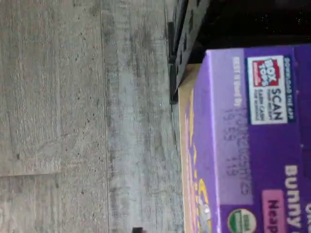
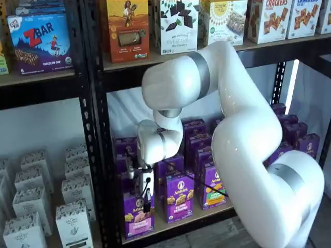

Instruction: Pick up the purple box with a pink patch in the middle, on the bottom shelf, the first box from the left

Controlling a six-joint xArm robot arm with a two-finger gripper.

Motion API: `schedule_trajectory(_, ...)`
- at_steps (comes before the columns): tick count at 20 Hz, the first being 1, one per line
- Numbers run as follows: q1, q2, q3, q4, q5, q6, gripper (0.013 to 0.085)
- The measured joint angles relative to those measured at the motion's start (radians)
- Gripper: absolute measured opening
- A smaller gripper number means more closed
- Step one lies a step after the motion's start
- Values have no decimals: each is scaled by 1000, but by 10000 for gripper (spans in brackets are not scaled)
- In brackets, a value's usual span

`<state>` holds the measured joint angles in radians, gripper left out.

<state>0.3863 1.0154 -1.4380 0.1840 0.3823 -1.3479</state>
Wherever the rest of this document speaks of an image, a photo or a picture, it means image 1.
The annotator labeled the wooden shelf board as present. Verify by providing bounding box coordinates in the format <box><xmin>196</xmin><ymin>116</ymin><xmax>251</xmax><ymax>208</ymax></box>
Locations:
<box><xmin>178</xmin><ymin>63</ymin><xmax>203</xmax><ymax>233</ymax></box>

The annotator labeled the purple box pink patch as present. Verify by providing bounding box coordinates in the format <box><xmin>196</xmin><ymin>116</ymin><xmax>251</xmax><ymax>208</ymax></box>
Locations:
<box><xmin>184</xmin><ymin>44</ymin><xmax>311</xmax><ymax>233</ymax></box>

